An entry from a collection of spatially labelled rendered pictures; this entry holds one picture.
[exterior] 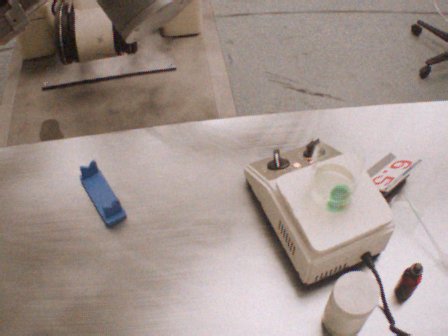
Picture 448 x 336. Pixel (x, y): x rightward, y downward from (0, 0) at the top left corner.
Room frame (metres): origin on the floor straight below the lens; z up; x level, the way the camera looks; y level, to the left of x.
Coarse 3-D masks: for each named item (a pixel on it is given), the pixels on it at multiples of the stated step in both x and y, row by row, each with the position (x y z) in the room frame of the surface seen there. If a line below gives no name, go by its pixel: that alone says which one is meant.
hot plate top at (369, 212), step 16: (288, 176) 0.43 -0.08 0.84; (304, 176) 0.43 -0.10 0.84; (368, 176) 0.43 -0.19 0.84; (288, 192) 0.40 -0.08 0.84; (304, 192) 0.40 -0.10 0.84; (368, 192) 0.40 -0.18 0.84; (304, 208) 0.38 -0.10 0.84; (352, 208) 0.38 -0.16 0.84; (368, 208) 0.38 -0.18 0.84; (384, 208) 0.38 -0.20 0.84; (304, 224) 0.36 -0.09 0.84; (320, 224) 0.36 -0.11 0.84; (336, 224) 0.36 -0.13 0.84; (352, 224) 0.36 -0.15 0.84; (368, 224) 0.35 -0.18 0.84; (384, 224) 0.35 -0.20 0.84; (320, 240) 0.33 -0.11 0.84; (336, 240) 0.33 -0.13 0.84; (352, 240) 0.34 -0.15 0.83
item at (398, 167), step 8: (400, 160) 0.52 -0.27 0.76; (408, 160) 0.51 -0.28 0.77; (416, 160) 0.50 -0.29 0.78; (392, 168) 0.50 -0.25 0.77; (400, 168) 0.49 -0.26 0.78; (376, 176) 0.49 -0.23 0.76; (384, 176) 0.48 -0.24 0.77; (392, 176) 0.47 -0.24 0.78; (376, 184) 0.47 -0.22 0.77; (384, 184) 0.46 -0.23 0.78
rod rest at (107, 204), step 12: (84, 168) 0.48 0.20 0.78; (96, 168) 0.49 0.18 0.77; (84, 180) 0.48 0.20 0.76; (96, 180) 0.48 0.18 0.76; (96, 192) 0.46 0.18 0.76; (108, 192) 0.46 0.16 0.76; (96, 204) 0.44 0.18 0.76; (108, 204) 0.44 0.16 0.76; (120, 204) 0.43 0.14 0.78; (108, 216) 0.42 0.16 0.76; (120, 216) 0.42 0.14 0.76
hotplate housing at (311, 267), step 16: (256, 176) 0.46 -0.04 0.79; (256, 192) 0.45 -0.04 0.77; (272, 192) 0.42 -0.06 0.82; (272, 208) 0.41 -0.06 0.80; (288, 208) 0.39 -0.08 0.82; (272, 224) 0.40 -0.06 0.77; (288, 224) 0.37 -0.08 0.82; (288, 240) 0.36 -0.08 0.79; (304, 240) 0.35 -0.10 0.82; (368, 240) 0.34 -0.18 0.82; (384, 240) 0.35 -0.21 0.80; (304, 256) 0.33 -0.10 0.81; (320, 256) 0.32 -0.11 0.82; (336, 256) 0.32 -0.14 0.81; (352, 256) 0.34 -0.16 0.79; (368, 256) 0.34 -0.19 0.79; (304, 272) 0.32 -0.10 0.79; (320, 272) 0.32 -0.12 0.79; (336, 272) 0.33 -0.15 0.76
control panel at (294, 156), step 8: (288, 152) 0.51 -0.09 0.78; (296, 152) 0.51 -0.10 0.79; (264, 160) 0.50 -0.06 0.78; (296, 160) 0.49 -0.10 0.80; (304, 160) 0.48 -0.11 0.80; (256, 168) 0.48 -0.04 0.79; (264, 168) 0.47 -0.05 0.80; (288, 168) 0.47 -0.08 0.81; (296, 168) 0.46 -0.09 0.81; (264, 176) 0.45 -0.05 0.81; (272, 176) 0.45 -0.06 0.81
